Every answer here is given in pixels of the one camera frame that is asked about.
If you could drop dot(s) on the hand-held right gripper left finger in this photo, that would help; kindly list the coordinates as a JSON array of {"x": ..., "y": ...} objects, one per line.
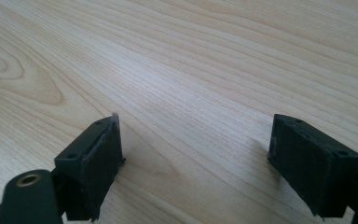
[{"x": 93, "y": 168}]

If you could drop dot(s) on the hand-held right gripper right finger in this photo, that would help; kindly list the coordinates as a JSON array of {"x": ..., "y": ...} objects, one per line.
[{"x": 310, "y": 168}]

